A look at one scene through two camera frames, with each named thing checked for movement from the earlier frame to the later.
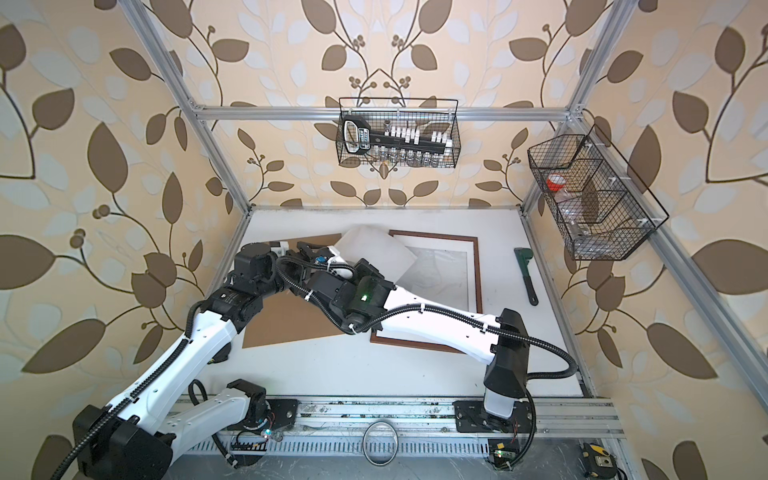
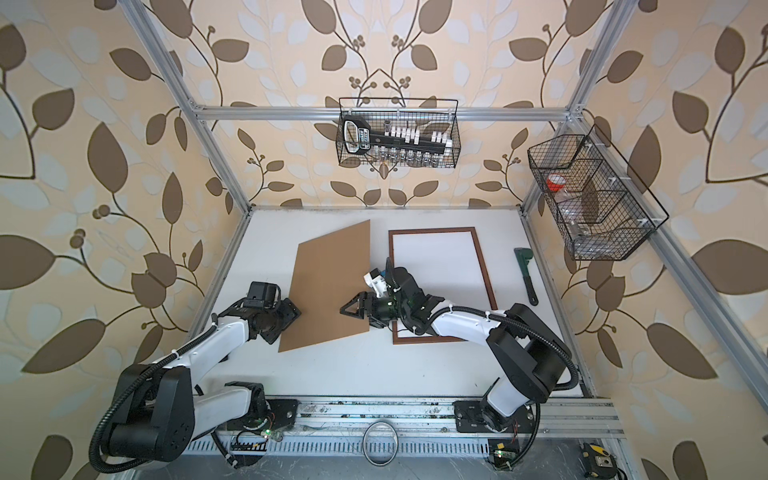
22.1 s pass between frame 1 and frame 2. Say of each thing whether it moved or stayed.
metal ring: stayed
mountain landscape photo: moved
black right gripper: moved
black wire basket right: stayed
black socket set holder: stayed
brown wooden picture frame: moved
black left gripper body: moved
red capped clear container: stayed
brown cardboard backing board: moved
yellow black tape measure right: stayed
